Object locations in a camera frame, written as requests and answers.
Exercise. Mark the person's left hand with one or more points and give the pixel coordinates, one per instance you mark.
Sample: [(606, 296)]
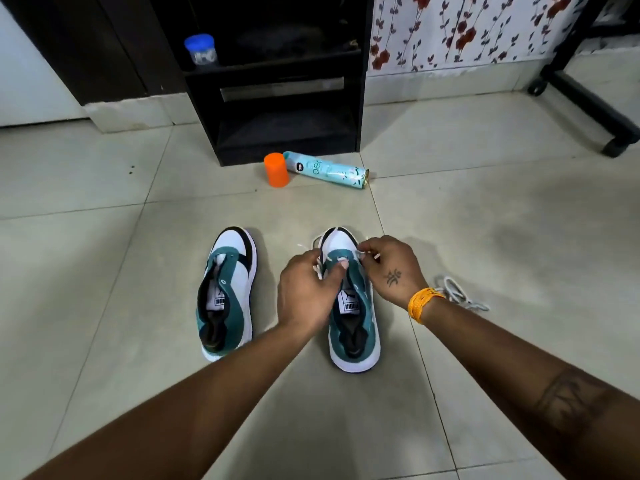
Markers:
[(300, 294)]

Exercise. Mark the person's right hand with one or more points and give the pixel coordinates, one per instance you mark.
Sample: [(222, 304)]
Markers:
[(395, 279)]

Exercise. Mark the person's left thumb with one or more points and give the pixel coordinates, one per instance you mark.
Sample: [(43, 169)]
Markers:
[(336, 275)]

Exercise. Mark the person's right fingers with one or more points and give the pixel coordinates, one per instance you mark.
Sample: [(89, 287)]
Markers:
[(369, 249)]

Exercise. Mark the white shoelace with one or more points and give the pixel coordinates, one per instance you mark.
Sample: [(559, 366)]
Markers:
[(320, 254), (457, 293)]

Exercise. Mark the teal white laced sneaker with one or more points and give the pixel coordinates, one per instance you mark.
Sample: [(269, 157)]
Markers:
[(352, 314)]

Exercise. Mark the person's left forearm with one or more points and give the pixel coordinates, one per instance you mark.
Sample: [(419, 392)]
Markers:
[(165, 419)]

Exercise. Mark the person's right forearm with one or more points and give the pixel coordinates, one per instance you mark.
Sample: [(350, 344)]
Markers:
[(535, 389)]

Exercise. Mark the orange thread wristband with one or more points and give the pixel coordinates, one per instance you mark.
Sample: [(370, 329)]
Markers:
[(421, 302)]

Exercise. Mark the light blue spray can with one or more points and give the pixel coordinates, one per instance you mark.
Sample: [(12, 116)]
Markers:
[(327, 169)]

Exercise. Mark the loose white shoelace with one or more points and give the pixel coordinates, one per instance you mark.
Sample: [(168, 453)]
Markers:
[(457, 293)]

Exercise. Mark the teal white unlaced sneaker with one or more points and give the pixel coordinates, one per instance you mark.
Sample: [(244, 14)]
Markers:
[(226, 294)]

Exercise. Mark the orange plastic cap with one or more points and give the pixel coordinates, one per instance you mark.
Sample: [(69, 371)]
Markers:
[(276, 169)]

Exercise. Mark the black wooden shelf unit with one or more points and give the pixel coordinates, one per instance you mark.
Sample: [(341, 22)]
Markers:
[(280, 74)]

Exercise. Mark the blue lidded plastic jar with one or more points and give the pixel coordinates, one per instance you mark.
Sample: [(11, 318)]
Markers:
[(201, 48)]

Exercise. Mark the black wheeled stand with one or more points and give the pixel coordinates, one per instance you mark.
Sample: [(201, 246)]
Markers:
[(585, 84)]

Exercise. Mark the dark wooden door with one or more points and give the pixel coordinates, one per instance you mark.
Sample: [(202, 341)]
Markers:
[(75, 44)]

